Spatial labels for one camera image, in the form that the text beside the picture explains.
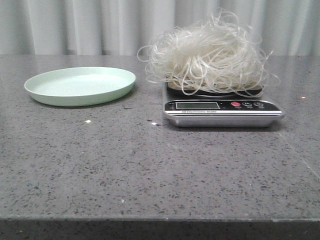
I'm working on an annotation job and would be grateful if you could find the white pleated curtain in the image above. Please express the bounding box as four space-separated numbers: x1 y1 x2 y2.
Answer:
0 0 320 56

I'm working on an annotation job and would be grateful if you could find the silver black kitchen scale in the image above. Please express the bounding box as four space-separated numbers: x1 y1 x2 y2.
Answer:
162 83 285 128

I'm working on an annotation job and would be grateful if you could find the white vermicelli noodle bundle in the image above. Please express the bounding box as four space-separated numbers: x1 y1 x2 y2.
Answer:
140 9 281 98

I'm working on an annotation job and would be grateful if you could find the light green plastic plate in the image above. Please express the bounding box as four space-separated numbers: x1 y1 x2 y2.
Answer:
24 66 136 107

